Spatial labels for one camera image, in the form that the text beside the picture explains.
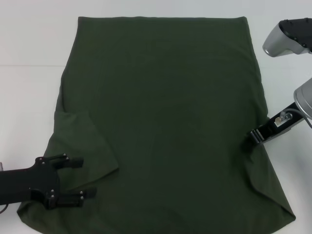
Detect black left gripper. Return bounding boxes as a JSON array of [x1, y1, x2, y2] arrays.
[[0, 153, 98, 211]]

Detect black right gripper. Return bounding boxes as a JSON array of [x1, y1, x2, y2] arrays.
[[248, 101, 307, 145]]

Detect dark green shirt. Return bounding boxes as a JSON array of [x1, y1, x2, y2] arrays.
[[16, 16, 297, 234]]

